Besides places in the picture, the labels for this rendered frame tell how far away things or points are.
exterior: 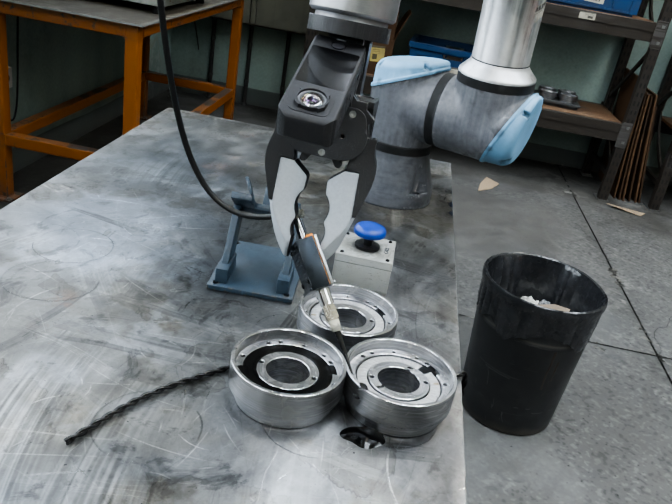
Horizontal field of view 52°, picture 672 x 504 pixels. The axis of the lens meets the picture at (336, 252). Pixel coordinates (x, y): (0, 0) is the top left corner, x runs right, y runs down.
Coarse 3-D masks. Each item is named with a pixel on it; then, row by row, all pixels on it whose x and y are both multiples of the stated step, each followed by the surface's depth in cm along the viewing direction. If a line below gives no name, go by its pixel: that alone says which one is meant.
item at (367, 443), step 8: (344, 432) 60; (352, 432) 60; (360, 432) 60; (368, 432) 60; (376, 432) 60; (352, 440) 59; (360, 440) 59; (368, 440) 59; (376, 440) 60; (384, 440) 60; (368, 448) 59
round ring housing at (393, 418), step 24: (360, 360) 65; (432, 360) 67; (384, 384) 66; (408, 384) 66; (456, 384) 62; (360, 408) 60; (384, 408) 59; (408, 408) 58; (432, 408) 59; (384, 432) 61; (408, 432) 60
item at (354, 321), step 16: (336, 288) 76; (352, 288) 76; (304, 304) 73; (336, 304) 74; (368, 304) 75; (384, 304) 75; (304, 320) 69; (352, 320) 74; (368, 320) 72; (384, 320) 73; (320, 336) 68; (352, 336) 67; (368, 336) 67; (384, 336) 69
